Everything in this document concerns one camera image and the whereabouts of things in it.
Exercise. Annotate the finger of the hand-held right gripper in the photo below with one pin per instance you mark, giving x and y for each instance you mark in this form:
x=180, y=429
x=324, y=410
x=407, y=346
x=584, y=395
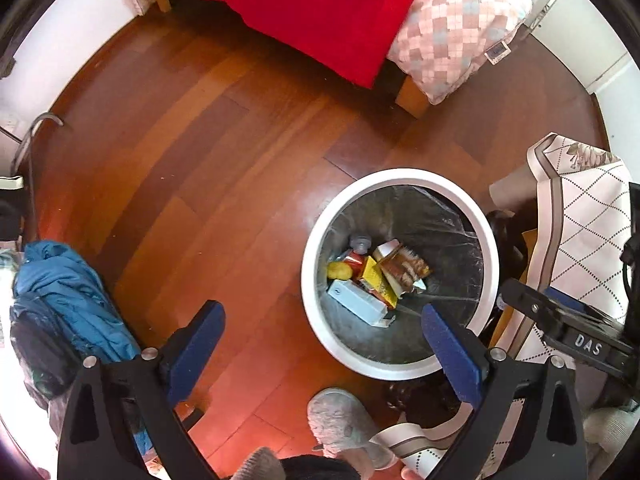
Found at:
x=565, y=305
x=525, y=300

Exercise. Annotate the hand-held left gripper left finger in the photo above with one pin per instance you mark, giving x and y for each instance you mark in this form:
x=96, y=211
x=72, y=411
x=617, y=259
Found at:
x=200, y=340

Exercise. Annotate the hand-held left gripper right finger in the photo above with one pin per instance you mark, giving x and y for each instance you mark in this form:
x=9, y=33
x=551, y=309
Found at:
x=452, y=355

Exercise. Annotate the brown snack packet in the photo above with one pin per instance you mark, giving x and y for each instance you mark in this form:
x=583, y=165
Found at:
x=405, y=265

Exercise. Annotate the yellow box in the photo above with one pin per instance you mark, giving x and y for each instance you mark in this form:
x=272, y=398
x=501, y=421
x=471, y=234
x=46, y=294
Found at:
x=372, y=272

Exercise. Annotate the silver blue box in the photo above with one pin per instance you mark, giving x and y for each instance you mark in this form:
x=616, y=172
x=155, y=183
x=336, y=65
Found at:
x=350, y=300

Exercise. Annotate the red bottle with grey cap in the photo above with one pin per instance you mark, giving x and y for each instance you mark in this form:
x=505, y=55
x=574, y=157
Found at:
x=356, y=259

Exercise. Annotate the yellow round fruit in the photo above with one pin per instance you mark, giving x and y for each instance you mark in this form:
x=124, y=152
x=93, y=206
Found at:
x=340, y=270

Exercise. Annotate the white round trash bin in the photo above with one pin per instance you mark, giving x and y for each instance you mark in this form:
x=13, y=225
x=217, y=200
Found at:
x=400, y=176

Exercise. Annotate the person's right forearm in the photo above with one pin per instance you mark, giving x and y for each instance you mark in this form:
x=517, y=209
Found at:
x=612, y=425

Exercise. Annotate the flat brown cardboard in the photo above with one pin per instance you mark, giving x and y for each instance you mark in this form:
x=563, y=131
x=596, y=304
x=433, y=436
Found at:
x=527, y=250

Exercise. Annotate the white diamond-pattern tablecloth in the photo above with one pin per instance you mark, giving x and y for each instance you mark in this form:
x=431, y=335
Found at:
x=585, y=210

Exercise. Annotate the grey slipper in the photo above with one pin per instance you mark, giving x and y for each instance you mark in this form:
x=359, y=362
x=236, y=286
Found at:
x=345, y=425

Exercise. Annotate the blue jacket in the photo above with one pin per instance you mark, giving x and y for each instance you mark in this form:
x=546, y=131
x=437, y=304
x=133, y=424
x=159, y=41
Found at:
x=65, y=285

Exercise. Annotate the black plastic bag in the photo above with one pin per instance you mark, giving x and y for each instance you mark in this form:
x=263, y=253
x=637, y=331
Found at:
x=35, y=345

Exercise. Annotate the grey metal tube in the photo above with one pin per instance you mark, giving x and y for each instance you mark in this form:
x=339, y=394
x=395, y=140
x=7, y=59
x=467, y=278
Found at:
x=45, y=119

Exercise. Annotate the pink checkered bed sheet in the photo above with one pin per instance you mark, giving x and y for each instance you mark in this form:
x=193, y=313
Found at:
x=450, y=35

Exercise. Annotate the red blanket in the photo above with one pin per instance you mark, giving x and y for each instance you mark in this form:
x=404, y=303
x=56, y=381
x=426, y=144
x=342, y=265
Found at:
x=310, y=10

